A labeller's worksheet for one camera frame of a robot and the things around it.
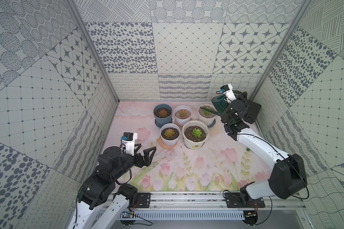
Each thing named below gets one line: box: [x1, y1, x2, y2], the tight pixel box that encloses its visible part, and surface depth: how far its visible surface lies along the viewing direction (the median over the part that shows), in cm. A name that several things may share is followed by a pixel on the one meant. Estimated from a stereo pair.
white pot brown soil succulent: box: [197, 104, 217, 126], surface depth 100 cm
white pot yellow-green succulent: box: [160, 123, 182, 147], surface depth 92 cm
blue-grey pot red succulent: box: [153, 103, 173, 128], surface depth 103 cm
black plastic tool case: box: [243, 100, 262, 125], surface depth 106 cm
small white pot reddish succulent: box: [173, 104, 193, 126], surface depth 100 cm
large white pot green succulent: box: [182, 119, 210, 150], surface depth 90 cm
